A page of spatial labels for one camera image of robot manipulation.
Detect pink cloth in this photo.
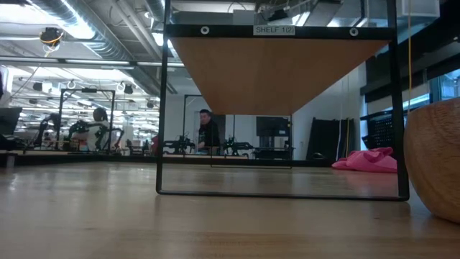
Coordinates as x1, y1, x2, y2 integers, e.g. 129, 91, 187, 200
331, 146, 398, 174

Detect black monitor on stand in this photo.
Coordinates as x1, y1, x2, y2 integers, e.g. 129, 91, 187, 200
252, 116, 295, 160

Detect white shelf label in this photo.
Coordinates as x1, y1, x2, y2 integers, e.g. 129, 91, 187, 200
253, 24, 296, 37

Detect long black background table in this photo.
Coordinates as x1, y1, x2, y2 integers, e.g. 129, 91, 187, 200
0, 150, 334, 168

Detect black leaning panels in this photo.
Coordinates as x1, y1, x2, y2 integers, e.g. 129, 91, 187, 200
305, 117, 355, 161

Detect yellow hanging cable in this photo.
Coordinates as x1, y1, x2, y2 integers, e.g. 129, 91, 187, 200
407, 0, 413, 107

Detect black background rig frame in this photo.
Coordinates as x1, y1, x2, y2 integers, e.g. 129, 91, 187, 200
57, 88, 116, 154

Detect ceiling camera with yellow cable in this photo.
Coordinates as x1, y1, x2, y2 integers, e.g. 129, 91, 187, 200
38, 27, 66, 48

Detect black perforated cart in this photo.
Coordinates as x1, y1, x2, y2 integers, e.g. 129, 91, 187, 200
360, 110, 396, 150

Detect dark computer monitor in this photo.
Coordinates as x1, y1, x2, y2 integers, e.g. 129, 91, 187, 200
0, 106, 23, 137

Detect wooden shelf with black frame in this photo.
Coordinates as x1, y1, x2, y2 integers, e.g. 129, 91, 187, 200
156, 0, 410, 201

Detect person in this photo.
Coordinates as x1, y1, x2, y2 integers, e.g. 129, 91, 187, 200
197, 109, 221, 152
70, 106, 111, 152

